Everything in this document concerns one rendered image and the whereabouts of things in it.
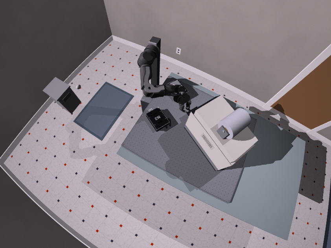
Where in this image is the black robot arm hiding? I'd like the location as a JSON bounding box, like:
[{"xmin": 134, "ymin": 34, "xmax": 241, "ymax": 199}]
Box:
[{"xmin": 137, "ymin": 42, "xmax": 185, "ymax": 98}]

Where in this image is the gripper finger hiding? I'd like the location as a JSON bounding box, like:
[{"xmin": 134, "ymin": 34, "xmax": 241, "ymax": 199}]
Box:
[
  {"xmin": 179, "ymin": 104, "xmax": 187, "ymax": 113},
  {"xmin": 186, "ymin": 100, "xmax": 191, "ymax": 111}
]

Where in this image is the pale grey cylinder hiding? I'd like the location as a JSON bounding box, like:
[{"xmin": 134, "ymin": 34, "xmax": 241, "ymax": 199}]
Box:
[{"xmin": 218, "ymin": 108, "xmax": 251, "ymax": 139}]

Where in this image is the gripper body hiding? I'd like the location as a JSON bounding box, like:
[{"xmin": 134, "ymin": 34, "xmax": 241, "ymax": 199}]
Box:
[{"xmin": 173, "ymin": 93, "xmax": 190, "ymax": 105}]

